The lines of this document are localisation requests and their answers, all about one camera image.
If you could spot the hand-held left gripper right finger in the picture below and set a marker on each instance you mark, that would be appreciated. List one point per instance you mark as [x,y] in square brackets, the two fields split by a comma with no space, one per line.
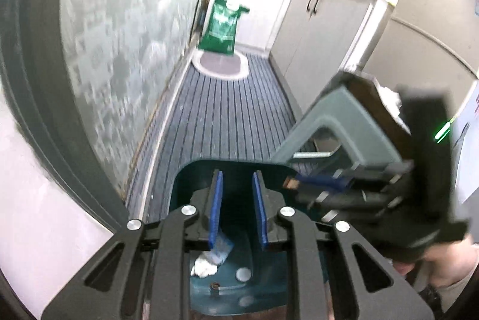
[260,211]

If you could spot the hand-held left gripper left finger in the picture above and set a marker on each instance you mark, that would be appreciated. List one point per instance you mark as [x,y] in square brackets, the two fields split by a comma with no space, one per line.
[216,211]

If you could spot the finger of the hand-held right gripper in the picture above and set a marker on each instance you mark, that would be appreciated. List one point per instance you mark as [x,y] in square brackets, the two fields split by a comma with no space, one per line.
[329,182]
[329,198]

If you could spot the brown food scrap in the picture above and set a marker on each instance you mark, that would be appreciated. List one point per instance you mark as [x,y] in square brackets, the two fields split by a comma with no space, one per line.
[290,183]

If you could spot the blue white plastic packet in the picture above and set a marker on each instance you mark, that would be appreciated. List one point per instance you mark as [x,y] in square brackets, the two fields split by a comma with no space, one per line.
[223,250]

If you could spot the dark teal trash bin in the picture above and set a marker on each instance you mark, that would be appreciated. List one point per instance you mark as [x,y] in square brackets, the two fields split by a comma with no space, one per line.
[239,249]

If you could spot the white tissue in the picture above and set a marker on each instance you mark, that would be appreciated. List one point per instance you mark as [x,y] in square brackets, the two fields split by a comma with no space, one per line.
[204,267]

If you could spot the person's right forearm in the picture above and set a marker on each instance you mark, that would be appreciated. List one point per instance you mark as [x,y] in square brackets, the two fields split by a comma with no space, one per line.
[462,292]

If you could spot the person's right hand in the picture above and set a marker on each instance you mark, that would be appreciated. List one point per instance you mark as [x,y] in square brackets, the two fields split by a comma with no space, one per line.
[445,264]

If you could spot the grey plastic stool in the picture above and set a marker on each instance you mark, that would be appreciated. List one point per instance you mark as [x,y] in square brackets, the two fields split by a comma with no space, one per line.
[336,125]

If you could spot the grey striped floor mat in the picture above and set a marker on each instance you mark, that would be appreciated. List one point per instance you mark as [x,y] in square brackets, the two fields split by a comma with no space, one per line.
[224,118]

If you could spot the beige refrigerator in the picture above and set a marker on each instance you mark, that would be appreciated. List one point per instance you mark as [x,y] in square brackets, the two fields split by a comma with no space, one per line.
[423,35]

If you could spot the oval grey rug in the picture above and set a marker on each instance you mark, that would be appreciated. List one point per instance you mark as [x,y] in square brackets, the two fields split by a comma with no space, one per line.
[220,63]

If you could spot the green rice bag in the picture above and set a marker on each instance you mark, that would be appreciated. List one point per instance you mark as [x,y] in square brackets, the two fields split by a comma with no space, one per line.
[220,28]

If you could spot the white stove cabinet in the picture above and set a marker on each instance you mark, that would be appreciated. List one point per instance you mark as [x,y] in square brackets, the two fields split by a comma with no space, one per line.
[258,5]

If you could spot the patterned glass sliding door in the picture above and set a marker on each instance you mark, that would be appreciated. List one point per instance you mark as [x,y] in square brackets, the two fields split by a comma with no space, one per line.
[112,43]

